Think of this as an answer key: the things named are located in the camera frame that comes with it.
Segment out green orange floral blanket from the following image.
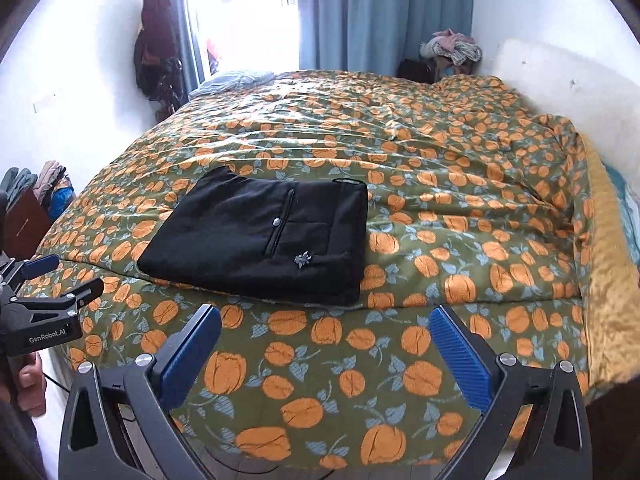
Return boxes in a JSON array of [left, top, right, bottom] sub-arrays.
[[35, 70, 596, 471]]

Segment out black pants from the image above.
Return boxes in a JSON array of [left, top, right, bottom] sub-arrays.
[[136, 166, 370, 307]]

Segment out blue curtain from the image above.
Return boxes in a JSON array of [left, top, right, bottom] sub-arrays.
[[169, 0, 207, 101], [298, 0, 475, 81]]

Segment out yellow blanket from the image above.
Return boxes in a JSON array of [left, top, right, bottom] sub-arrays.
[[580, 132, 640, 391]]

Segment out blue striped pillow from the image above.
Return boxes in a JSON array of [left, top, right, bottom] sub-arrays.
[[187, 70, 277, 101]]

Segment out teal cloth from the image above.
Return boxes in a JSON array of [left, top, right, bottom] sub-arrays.
[[602, 160, 640, 241]]

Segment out person's left hand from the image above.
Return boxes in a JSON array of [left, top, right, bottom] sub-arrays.
[[17, 352, 48, 417]]

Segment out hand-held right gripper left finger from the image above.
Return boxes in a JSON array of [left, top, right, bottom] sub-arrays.
[[59, 304, 223, 480]]

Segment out dark hanging clothes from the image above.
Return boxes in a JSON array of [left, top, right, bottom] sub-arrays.
[[132, 0, 183, 116]]

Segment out grey garment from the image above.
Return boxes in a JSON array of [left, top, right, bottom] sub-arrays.
[[0, 167, 38, 206]]

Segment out black cable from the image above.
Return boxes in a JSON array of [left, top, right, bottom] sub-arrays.
[[40, 370, 81, 396]]

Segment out brown box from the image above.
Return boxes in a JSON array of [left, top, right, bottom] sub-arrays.
[[2, 190, 53, 261]]

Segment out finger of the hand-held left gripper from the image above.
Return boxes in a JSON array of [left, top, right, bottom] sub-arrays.
[[7, 254, 61, 293], [22, 278, 105, 312]]

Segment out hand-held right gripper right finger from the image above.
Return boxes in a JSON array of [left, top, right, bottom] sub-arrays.
[[429, 305, 593, 480]]

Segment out clothes pile at left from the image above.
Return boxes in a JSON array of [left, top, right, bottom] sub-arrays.
[[32, 160, 68, 206]]

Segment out pile of clothes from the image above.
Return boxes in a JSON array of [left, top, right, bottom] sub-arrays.
[[419, 29, 483, 67]]

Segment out blue cloth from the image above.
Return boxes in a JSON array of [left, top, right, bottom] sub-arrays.
[[50, 185, 76, 221]]

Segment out black bag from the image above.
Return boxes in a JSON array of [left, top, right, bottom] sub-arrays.
[[397, 58, 441, 83]]

